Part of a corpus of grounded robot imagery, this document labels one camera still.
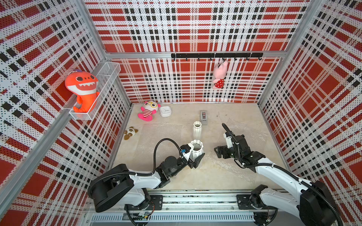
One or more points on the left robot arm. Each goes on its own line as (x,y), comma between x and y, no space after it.
(121,186)

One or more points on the pink striped plush doll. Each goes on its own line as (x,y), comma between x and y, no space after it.
(148,110)

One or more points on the small white ribbed vase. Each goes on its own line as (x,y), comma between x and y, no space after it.
(197,130)

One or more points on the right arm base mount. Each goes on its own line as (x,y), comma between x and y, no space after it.
(245,202)

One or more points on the brown white plush dog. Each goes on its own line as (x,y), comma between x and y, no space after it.
(130,132)

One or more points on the large white ribbed vase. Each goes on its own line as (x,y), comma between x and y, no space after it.
(197,149)

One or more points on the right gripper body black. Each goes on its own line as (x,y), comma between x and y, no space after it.
(229,153)

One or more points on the pink pig plush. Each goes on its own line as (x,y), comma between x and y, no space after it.
(220,72)

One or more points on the aluminium front rail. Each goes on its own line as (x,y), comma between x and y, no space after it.
(189,207)

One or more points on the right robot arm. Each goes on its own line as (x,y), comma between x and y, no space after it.
(311,202)

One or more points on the white alarm clock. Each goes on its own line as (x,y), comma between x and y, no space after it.
(165,111)

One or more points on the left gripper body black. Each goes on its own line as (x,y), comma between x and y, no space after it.
(189,163)

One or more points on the orange shark plush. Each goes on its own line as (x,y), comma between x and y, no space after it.
(84,86)

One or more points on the black hook rail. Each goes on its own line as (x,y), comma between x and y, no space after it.
(246,55)

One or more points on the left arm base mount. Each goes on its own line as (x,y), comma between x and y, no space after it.
(154,202)

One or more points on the clear acrylic wall shelf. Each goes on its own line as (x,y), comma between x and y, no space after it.
(110,92)

